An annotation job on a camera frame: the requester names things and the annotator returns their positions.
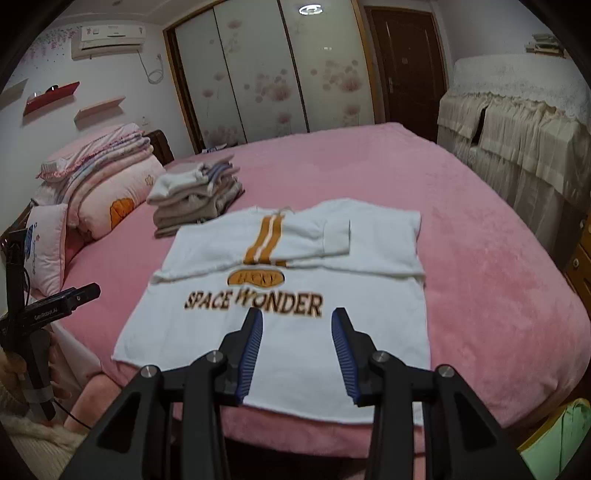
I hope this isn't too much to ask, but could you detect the brown wooden door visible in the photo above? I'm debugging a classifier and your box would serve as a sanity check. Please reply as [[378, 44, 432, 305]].
[[365, 7, 451, 144]]

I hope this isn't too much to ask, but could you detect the beige fluffy folded garment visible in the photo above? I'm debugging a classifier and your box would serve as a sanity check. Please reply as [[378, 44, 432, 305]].
[[154, 182, 245, 222]]

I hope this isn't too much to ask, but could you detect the blue striped folded garment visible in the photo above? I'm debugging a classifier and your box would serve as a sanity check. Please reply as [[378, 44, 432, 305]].
[[203, 164, 242, 190]]

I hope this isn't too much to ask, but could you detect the dark wooden headboard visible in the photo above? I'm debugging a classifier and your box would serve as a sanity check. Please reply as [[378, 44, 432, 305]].
[[145, 130, 176, 166]]

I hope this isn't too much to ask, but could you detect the lace-covered beige furniture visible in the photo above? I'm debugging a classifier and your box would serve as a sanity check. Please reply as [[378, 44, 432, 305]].
[[436, 53, 591, 268]]

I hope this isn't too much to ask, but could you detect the pink bed blanket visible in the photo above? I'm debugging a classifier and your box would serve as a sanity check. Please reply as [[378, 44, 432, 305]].
[[58, 122, 591, 457]]

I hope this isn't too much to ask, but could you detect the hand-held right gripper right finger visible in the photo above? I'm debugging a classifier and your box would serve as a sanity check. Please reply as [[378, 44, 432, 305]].
[[331, 307, 536, 480]]

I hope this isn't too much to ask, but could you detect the grey-brown folded garment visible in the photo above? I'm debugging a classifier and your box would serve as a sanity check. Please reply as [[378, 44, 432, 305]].
[[154, 210, 232, 240]]

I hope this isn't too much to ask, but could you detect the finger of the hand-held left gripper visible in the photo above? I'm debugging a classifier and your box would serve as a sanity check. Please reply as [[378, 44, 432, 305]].
[[58, 283, 101, 317]]

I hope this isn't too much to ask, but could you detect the pink wall shelf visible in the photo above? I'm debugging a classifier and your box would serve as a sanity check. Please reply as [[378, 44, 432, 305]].
[[74, 95, 126, 124]]

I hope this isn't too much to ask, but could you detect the person's left hand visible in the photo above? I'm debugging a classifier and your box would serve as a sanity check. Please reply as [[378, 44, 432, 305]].
[[0, 335, 65, 407]]

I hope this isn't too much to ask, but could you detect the pastel striped folded blanket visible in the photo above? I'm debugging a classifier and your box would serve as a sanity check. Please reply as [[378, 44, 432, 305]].
[[44, 136, 156, 204]]

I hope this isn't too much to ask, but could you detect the wooden drawer chest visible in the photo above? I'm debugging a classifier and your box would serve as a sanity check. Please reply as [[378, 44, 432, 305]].
[[562, 217, 591, 319]]

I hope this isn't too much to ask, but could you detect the white fleece folded garment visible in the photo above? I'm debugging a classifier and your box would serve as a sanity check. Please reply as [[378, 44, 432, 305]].
[[147, 168, 211, 201]]

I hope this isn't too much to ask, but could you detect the pink printed cushion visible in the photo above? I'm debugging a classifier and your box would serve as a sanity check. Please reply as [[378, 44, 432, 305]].
[[25, 203, 70, 298]]

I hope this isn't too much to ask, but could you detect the person's beige fluffy clothing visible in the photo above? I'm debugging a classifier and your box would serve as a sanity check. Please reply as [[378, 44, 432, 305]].
[[0, 383, 88, 480]]

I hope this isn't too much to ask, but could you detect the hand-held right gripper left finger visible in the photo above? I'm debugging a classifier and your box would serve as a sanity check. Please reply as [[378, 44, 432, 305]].
[[60, 307, 265, 480]]

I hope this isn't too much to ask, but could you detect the white air conditioner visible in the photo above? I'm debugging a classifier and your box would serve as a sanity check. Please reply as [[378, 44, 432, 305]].
[[71, 24, 146, 60]]

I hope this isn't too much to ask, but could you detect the stack of books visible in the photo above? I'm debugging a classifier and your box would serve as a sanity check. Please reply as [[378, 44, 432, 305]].
[[525, 32, 570, 58]]

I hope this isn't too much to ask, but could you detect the pink flower print quilt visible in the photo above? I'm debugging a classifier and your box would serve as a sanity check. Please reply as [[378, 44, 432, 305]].
[[67, 154, 167, 241]]

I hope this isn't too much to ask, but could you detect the white printed sweatshirt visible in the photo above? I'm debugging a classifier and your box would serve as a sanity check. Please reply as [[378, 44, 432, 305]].
[[112, 198, 432, 428]]

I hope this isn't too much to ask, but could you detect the red wall shelf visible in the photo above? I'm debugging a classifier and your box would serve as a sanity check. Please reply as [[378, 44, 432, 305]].
[[23, 82, 81, 116]]

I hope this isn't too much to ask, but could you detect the thin black cable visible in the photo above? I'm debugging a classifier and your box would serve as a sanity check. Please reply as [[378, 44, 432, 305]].
[[46, 401, 93, 428]]

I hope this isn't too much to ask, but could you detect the taupe folded garment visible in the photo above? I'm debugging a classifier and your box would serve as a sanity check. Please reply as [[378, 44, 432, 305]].
[[198, 156, 236, 171]]

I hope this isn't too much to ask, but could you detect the white power cable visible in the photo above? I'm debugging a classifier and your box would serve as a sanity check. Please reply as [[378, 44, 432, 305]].
[[137, 48, 168, 86]]

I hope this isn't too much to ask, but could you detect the floral sliding door wardrobe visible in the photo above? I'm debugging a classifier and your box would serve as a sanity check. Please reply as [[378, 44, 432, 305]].
[[164, 0, 384, 155]]

